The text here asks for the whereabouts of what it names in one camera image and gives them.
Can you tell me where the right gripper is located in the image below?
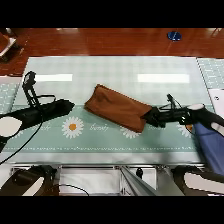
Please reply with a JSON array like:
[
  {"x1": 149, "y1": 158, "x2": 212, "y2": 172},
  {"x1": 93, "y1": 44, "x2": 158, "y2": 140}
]
[{"x1": 143, "y1": 106, "x2": 192, "y2": 129}]

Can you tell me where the brown T-shirt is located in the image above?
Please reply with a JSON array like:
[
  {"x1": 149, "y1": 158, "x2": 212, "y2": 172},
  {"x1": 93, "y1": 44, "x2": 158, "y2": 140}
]
[{"x1": 83, "y1": 83, "x2": 155, "y2": 134}]

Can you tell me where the blue garment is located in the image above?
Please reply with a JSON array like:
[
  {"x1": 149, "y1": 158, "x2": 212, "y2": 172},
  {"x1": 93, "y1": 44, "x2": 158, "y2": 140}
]
[{"x1": 192, "y1": 121, "x2": 224, "y2": 177}]

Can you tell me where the blue round disc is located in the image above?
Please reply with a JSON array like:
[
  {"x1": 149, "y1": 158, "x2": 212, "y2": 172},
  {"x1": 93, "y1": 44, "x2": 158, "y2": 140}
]
[{"x1": 166, "y1": 30, "x2": 183, "y2": 42}]

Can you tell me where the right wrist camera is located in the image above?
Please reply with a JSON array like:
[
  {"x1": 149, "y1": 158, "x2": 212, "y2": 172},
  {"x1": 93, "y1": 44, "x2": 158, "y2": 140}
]
[{"x1": 165, "y1": 93, "x2": 185, "y2": 112}]

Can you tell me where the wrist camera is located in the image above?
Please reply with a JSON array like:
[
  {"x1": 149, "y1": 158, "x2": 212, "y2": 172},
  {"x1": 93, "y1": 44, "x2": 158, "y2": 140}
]
[
  {"x1": 165, "y1": 93, "x2": 185, "y2": 112},
  {"x1": 21, "y1": 70, "x2": 57, "y2": 108}
]

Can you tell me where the silver frame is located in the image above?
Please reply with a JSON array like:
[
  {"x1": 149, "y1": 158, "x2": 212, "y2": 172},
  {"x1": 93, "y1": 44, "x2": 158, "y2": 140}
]
[{"x1": 0, "y1": 161, "x2": 224, "y2": 197}]

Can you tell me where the black cable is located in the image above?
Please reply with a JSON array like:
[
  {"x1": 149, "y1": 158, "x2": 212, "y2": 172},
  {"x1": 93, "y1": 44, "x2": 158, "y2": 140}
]
[
  {"x1": 0, "y1": 111, "x2": 45, "y2": 165},
  {"x1": 57, "y1": 183, "x2": 90, "y2": 197}
]

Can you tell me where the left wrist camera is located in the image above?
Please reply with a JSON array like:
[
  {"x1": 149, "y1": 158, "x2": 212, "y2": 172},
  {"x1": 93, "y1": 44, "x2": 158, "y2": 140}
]
[{"x1": 21, "y1": 70, "x2": 57, "y2": 108}]

